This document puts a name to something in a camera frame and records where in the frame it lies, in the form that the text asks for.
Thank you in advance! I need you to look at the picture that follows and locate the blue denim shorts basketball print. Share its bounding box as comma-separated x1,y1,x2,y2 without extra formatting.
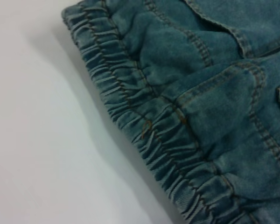
62,0,280,224

